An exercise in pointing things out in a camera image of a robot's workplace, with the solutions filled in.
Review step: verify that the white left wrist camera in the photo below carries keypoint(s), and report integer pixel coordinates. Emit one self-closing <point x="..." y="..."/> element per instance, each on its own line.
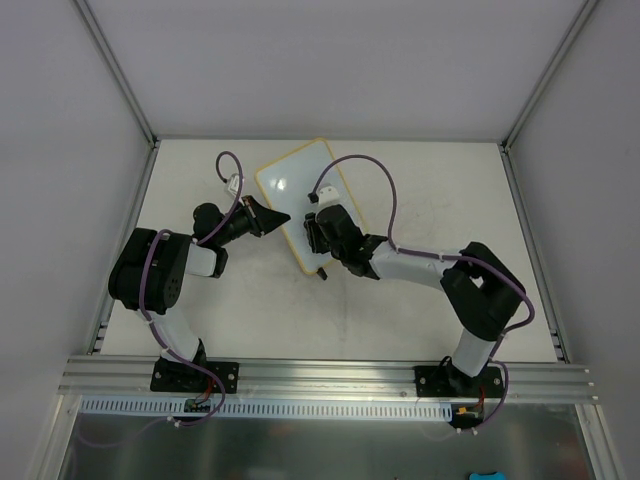
<point x="234" y="184"/>

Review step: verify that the black whiteboard stand foot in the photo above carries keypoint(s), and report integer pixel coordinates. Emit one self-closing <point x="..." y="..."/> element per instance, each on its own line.
<point x="322" y="274"/>

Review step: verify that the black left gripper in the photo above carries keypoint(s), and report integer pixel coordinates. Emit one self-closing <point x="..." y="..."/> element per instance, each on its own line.
<point x="252" y="216"/>

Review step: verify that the yellow-framed whiteboard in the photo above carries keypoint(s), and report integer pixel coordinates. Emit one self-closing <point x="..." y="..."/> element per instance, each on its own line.
<point x="285" y="184"/>

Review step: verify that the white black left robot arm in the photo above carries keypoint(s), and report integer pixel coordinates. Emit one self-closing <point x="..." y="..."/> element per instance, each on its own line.
<point x="149" y="273"/>

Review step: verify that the white slotted cable duct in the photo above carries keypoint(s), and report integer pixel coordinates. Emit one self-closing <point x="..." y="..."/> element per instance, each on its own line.
<point x="270" y="408"/>

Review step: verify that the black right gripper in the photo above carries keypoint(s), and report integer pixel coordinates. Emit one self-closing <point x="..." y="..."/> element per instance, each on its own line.
<point x="310" y="235"/>

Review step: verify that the aluminium left frame post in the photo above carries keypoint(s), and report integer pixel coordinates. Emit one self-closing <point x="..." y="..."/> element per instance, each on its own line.
<point x="113" y="66"/>

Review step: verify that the aluminium frame post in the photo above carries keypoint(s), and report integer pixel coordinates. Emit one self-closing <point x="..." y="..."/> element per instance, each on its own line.
<point x="113" y="66"/>
<point x="560" y="53"/>

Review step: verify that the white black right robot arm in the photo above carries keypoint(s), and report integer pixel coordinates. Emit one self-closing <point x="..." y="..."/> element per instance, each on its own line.
<point x="483" y="293"/>

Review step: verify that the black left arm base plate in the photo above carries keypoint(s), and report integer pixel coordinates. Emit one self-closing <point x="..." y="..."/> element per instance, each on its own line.
<point x="175" y="377"/>

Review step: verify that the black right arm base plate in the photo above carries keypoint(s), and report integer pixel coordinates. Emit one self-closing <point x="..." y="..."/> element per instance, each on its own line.
<point x="445" y="381"/>

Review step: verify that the aluminium right frame post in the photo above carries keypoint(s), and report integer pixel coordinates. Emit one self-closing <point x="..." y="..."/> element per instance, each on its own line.
<point x="560" y="53"/>

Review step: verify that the aluminium front rail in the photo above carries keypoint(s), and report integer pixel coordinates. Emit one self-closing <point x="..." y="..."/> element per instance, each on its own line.
<point x="549" y="383"/>

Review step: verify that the blue object at bottom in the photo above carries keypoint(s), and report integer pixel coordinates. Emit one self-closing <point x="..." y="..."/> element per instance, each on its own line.
<point x="487" y="476"/>

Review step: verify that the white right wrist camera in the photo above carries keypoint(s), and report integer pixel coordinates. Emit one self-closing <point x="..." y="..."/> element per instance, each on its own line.
<point x="325" y="197"/>

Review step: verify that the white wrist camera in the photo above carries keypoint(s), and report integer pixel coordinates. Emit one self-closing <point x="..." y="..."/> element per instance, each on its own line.
<point x="325" y="197"/>
<point x="234" y="184"/>

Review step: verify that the black bone-shaped eraser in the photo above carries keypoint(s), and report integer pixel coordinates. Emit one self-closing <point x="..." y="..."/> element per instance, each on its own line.
<point x="313" y="233"/>

